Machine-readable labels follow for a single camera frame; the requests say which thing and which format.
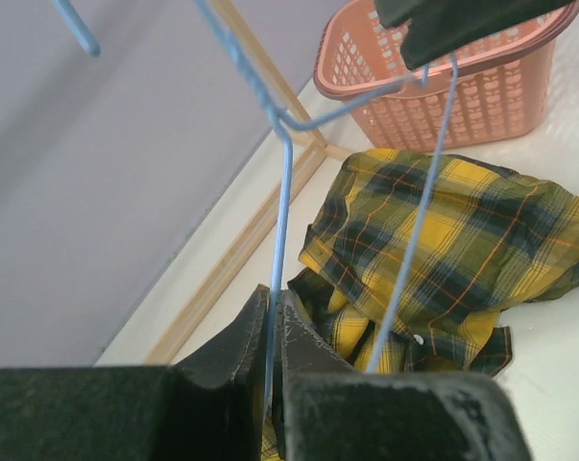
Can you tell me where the pink plastic basket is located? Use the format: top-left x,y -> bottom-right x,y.
313,1 -> 579,152

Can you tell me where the yellow black plaid shirt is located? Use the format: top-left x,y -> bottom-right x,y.
288,149 -> 579,376

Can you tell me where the blue wire hanger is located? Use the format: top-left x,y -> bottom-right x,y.
51,1 -> 459,418

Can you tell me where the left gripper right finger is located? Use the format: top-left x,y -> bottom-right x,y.
272,290 -> 532,461

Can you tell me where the wooden clothes rack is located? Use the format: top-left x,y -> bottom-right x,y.
142,0 -> 355,369

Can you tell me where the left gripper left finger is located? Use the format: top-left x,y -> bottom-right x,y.
0,285 -> 269,460

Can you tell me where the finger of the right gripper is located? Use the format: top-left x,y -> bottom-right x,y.
400,0 -> 569,70
374,0 -> 462,28

